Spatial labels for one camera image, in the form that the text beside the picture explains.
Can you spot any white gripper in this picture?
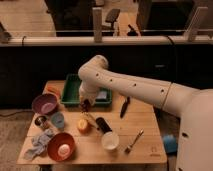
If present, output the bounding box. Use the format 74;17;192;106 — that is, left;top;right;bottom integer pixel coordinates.
79;82;100;103

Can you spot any dark purple grape bunch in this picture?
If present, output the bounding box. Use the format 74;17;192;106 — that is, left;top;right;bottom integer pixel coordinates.
81;99;91;112

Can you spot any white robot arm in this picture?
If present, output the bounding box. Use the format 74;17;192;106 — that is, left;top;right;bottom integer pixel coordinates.
78;55;213;171

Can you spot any purple bowl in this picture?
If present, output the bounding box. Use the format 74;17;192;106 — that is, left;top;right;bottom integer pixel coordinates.
32;93;58;115

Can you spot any red bowl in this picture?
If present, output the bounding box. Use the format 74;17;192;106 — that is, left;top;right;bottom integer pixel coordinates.
47;132;75;162

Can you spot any blue sponge in tray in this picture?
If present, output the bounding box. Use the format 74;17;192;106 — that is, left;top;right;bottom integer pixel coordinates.
96;90;108;101

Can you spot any green plastic tray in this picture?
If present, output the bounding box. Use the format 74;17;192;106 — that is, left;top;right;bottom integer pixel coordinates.
61;74;112;107

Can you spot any yellow banana toy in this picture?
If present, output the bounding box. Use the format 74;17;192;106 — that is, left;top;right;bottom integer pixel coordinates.
83;112;99;130

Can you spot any orange fruit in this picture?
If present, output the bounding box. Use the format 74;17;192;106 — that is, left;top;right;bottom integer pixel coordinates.
77;119;90;133

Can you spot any black cylindrical object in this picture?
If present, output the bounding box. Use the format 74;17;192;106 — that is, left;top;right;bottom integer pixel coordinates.
96;117;111;133

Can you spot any blue cup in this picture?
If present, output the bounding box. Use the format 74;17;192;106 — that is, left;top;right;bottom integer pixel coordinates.
50;112;65;129

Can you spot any white cup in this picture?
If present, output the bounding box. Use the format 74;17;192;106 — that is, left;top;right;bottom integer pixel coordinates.
101;132;119;151

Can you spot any small metal cup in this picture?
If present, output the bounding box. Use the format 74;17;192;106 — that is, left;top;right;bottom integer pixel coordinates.
34;116;49;130

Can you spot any metal fork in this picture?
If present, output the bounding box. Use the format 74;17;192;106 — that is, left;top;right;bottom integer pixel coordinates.
124;130;144;154

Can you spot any grey blue cloth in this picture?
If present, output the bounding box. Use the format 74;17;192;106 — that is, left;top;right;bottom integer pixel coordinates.
23;129;54;161

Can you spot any blue object beside table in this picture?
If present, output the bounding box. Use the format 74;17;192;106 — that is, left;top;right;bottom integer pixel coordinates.
163;135;177;154

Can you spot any black handled knife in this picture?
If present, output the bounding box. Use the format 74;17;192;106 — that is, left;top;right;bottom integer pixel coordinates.
120;97;130;118

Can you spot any white horizontal rail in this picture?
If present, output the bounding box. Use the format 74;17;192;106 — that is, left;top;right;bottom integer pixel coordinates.
0;35;213;47

